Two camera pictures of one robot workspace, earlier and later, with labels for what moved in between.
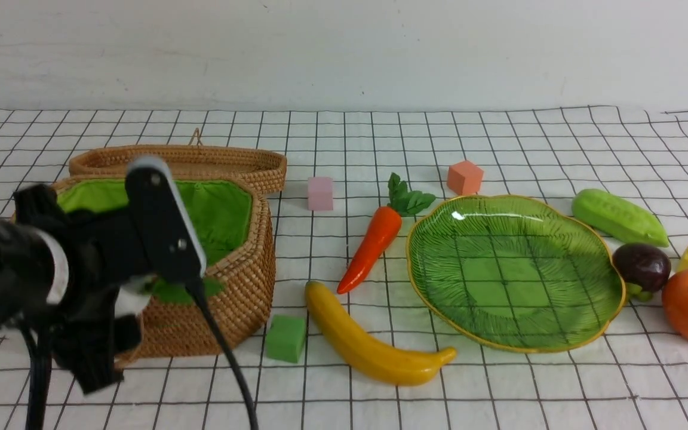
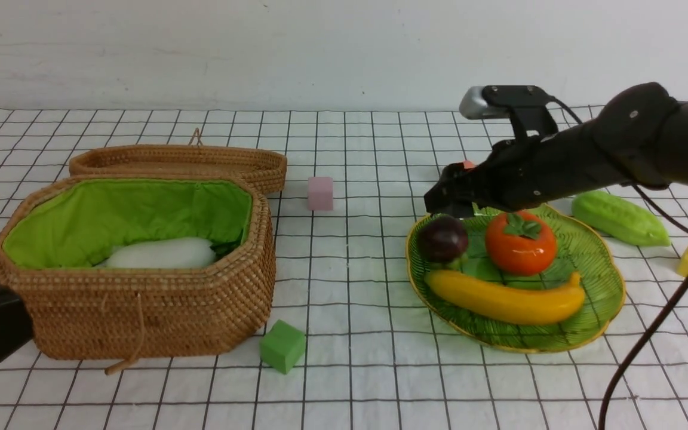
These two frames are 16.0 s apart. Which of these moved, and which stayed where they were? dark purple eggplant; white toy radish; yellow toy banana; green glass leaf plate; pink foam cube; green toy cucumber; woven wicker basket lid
Moved: white toy radish; dark purple eggplant; yellow toy banana
Stayed: woven wicker basket lid; green toy cucumber; pink foam cube; green glass leaf plate
